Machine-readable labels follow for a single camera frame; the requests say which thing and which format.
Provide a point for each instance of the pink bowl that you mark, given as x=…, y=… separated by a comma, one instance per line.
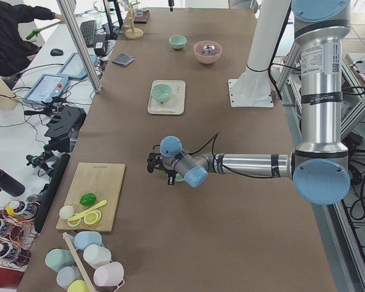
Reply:
x=207, y=59

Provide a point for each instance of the person in black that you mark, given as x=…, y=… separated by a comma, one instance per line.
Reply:
x=15, y=53

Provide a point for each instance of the wooden rack handle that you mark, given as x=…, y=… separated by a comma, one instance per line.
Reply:
x=88, y=282

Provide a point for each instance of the black water bottle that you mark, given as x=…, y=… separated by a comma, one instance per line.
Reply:
x=10, y=185

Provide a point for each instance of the yellow sauce bottle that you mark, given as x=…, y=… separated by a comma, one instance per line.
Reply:
x=23, y=209

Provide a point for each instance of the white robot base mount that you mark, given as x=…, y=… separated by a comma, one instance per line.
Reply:
x=251, y=89

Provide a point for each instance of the cream serving tray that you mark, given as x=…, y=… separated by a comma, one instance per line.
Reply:
x=175, y=105

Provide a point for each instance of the lower lemon slice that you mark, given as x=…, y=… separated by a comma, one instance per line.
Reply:
x=73, y=223

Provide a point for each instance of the green bowl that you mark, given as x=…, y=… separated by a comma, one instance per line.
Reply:
x=161, y=93
x=177, y=41

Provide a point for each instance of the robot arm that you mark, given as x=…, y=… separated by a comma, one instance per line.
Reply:
x=272, y=20
x=318, y=166

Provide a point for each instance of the copper wire bottle rack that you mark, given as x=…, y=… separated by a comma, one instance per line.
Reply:
x=17, y=234

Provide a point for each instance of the lemon slice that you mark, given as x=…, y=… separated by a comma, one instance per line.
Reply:
x=73, y=223
x=92, y=217

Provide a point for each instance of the pale grey cup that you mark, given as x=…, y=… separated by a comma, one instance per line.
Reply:
x=68, y=275

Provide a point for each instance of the near teach pendant tablet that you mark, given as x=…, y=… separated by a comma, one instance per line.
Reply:
x=46, y=88

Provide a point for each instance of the metal ball in bowl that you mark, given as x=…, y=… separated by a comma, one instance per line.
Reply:
x=208, y=49

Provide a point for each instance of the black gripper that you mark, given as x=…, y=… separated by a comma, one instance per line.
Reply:
x=170, y=177

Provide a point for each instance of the aluminium frame post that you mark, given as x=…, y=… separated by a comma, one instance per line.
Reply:
x=79, y=43

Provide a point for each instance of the yellow cup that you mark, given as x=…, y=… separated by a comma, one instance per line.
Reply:
x=78, y=286

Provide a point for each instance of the yellow plastic knife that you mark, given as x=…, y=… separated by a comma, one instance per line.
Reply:
x=82, y=214

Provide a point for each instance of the pink cup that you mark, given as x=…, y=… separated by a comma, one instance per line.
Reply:
x=110, y=274

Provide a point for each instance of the light blue cup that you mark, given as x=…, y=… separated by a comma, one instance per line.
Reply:
x=85, y=238

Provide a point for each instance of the black camera stand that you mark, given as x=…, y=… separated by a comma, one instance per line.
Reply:
x=64, y=125

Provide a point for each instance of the far teach pendant tablet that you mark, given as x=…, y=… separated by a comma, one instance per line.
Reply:
x=73, y=68

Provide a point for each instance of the dark wooden tray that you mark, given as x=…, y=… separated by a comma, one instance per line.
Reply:
x=141, y=16

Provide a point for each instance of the upper lemon slice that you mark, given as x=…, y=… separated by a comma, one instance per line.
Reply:
x=92, y=217

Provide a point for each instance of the wooden mug tree stand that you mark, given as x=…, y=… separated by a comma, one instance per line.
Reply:
x=133, y=32

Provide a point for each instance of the white toy garlic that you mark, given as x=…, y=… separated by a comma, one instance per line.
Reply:
x=66, y=212

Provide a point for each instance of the black keyboard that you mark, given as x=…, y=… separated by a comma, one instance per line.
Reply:
x=88, y=31

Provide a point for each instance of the green handled grabber tool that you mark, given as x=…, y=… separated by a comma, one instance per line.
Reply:
x=35, y=32

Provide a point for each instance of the teach pendant tablet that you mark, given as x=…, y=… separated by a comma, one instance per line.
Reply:
x=46, y=88
x=73, y=68

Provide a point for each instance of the black computer mouse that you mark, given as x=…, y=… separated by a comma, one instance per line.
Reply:
x=56, y=52

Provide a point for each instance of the white cup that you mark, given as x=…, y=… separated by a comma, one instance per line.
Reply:
x=96, y=255

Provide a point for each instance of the grey folded cloth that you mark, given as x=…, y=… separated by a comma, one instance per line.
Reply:
x=123, y=60

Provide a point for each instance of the mint green cup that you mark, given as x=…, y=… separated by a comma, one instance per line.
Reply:
x=56, y=259

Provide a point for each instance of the green toy lime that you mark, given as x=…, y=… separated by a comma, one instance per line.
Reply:
x=88, y=199

